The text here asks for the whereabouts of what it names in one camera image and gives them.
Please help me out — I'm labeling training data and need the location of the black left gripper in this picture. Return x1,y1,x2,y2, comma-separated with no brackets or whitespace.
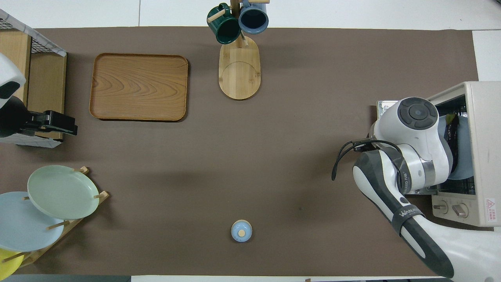
0,96,78,137

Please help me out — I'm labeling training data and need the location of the light blue plate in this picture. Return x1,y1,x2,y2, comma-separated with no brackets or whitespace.
438,116,475,181

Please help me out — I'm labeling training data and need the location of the white toaster oven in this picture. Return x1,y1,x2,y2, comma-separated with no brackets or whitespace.
377,81,501,228

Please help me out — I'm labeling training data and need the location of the pale green plate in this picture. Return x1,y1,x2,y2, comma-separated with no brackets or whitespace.
27,165,100,220

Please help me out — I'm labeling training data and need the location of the wooden plate rack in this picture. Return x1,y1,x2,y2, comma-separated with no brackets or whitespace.
18,166,110,268

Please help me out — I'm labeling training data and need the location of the wooden serving tray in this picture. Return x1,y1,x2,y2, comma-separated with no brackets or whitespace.
89,53,189,122

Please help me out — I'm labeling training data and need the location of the pale blue racked plate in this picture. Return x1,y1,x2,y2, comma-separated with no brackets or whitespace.
0,191,65,252

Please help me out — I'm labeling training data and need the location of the yellow plate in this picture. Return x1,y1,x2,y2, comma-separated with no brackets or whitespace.
0,248,25,277

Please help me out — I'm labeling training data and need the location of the brown table mat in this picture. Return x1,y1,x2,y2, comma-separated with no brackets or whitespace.
0,27,479,277

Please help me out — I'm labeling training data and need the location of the wooden mug tree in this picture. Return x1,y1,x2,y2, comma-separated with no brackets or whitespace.
207,0,270,100

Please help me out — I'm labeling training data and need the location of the dark green mug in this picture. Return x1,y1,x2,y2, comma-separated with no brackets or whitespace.
207,3,241,45

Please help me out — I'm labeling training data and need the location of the small blue domed bell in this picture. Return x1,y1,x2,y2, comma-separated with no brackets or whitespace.
231,219,253,243

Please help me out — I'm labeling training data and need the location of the blue mug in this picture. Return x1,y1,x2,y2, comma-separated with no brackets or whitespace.
238,0,270,35

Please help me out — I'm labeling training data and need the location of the wood and wire shelf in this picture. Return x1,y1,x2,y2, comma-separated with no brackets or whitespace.
0,10,68,148

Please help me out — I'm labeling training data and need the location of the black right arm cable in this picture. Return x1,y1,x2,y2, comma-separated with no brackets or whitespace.
332,139,404,181

